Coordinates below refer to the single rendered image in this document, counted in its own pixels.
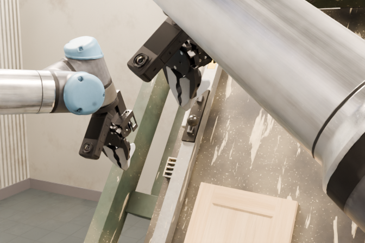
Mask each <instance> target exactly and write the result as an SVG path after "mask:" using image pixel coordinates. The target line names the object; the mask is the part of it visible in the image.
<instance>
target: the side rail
mask: <svg viewBox="0 0 365 243"><path fill-rule="evenodd" d="M169 90H170V86H169V84H168V83H167V80H166V77H165V75H164V72H163V69H161V70H160V71H159V72H158V74H157V75H156V76H155V77H154V78H153V79H152V81H151V82H144V81H143V83H142V86H141V88H140V91H139V94H138V96H137V99H136V102H135V105H134V107H133V113H134V116H135V119H136V122H137V125H138V127H137V128H136V130H135V131H134V132H133V131H132V129H131V133H130V134H129V136H127V137H126V139H127V140H128V141H129V142H130V144H132V143H134V144H135V151H134V153H133V155H132V157H131V159H130V165H129V168H128V169H127V170H126V171H125V170H122V169H120V168H119V167H118V166H116V165H115V164H114V163H113V164H112V167H111V170H110V172H109V175H108V178H107V181H106V183H105V186H104V189H103V191H102V194H101V197H100V199H99V202H98V205H97V208H96V211H95V213H94V216H93V218H92V221H91V224H90V227H89V230H88V232H87V235H86V238H85V240H84V243H118V241H119V238H120V235H121V232H122V229H123V226H124V223H125V220H126V217H127V214H128V213H127V212H126V211H125V210H126V207H127V204H128V202H129V199H130V196H131V192H132V191H135V190H136V187H137V184H138V182H139V179H140V176H141V173H142V170H143V167H144V164H145V161H146V158H147V155H148V152H149V149H150V146H151V144H152V141H153V138H154V135H155V131H156V128H157V126H158V123H159V120H160V117H161V114H162V111H163V108H164V105H165V102H166V99H167V96H168V93H169Z"/></svg>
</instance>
